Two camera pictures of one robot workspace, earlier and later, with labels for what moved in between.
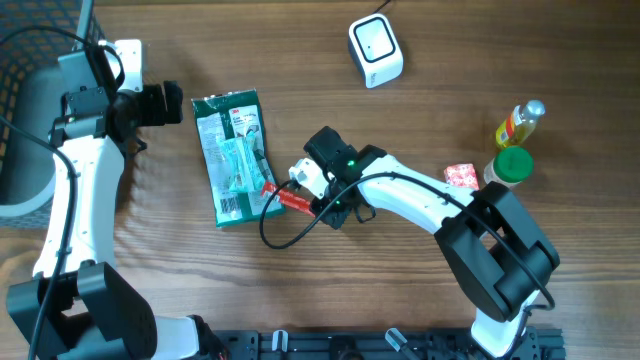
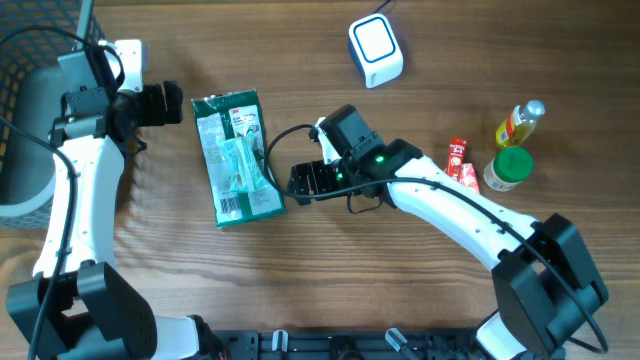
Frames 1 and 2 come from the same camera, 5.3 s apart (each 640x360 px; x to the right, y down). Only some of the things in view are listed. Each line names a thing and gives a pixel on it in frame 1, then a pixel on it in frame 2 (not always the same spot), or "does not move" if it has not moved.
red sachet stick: (288, 198) → (456, 158)
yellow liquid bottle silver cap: (519, 125) does not move
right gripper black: (334, 218) → (300, 175)
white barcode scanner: (374, 50) does not move
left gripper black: (156, 116) does not move
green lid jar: (510, 167) does not move
